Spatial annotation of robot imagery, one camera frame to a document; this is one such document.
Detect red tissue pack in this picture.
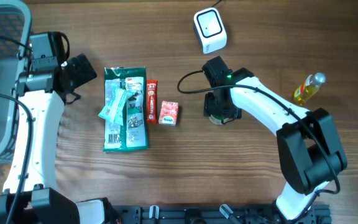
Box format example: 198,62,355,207
158,101,179,126

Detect light green plastic sachet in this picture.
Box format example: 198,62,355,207
98,83,135,126

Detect green 3M gloves package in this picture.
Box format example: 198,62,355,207
103,67,148,152

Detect red Nescafe coffee stick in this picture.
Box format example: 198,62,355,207
147,80,158,124

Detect yellow oil bottle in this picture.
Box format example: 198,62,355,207
291,72,326,106

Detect green lid jar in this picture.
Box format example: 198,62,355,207
209,115,229,125

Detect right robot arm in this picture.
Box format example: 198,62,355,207
201,56,347,222

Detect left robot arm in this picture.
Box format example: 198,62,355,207
0,32,107,223

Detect white barcode scanner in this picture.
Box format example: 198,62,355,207
193,7,227,54

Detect grey plastic mesh basket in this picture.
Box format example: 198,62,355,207
0,0,32,164

